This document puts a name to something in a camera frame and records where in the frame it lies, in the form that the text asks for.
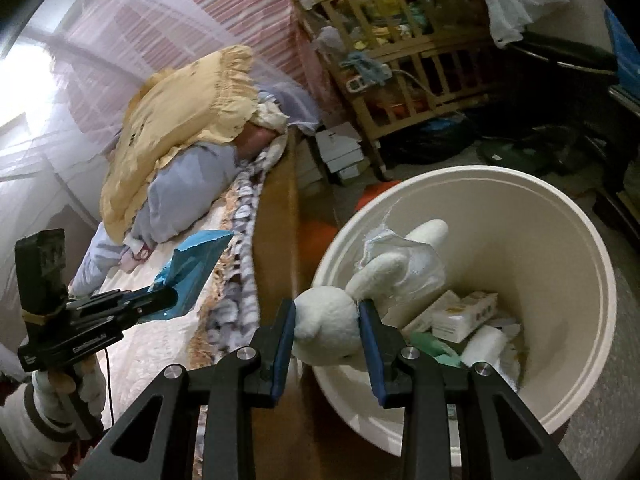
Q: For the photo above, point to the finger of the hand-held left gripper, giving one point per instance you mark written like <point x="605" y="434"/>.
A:
<point x="145" y="317"/>
<point x="120" y="299"/>

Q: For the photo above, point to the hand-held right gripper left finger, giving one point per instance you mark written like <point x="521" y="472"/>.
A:
<point x="282" y="355"/>

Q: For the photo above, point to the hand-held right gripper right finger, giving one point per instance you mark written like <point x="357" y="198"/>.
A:
<point x="372" y="360"/>

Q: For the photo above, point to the blue foil packet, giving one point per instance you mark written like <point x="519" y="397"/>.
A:
<point x="200" y="265"/>

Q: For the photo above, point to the white green tissue packet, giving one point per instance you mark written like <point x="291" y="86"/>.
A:
<point x="487" y="350"/>

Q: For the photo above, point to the cream plastic bucket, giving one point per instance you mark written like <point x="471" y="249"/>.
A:
<point x="525" y="240"/>

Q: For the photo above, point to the person's left hand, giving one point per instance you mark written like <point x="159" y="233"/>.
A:
<point x="75" y="385"/>

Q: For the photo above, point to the crumpled clear plastic bag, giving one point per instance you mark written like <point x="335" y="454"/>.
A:
<point x="420" y="270"/>

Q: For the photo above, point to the patterned fringed blanket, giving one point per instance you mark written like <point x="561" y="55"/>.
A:
<point x="240" y="260"/>

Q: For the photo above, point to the grey blanket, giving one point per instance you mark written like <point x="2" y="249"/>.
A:
<point x="185" y="185"/>

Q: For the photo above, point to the yellow blanket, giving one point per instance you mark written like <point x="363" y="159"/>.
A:
<point x="170" y="125"/>

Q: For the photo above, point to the white cardboard box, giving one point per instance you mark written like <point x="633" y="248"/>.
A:
<point x="347" y="161"/>
<point x="337" y="142"/>
<point x="355" y="175"/>

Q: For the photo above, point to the dark plastic bag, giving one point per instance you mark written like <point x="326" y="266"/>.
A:
<point x="430" y="140"/>

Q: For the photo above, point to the wooden crib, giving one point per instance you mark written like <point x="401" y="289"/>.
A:
<point x="370" y="115"/>

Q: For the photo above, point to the white mosquito net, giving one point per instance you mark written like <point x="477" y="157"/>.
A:
<point x="100" y="35"/>

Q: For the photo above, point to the pink striped curtain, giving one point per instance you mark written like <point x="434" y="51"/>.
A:
<point x="225" y="5"/>

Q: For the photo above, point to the black chair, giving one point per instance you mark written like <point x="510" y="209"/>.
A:
<point x="565" y="50"/>

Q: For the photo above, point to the white clothes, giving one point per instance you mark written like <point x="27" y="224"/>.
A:
<point x="510" y="0"/>

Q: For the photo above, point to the blue storage box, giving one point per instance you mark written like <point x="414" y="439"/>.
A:
<point x="617" y="40"/>

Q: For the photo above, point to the brown wooden bed frame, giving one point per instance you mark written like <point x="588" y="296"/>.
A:
<point x="280" y="210"/>

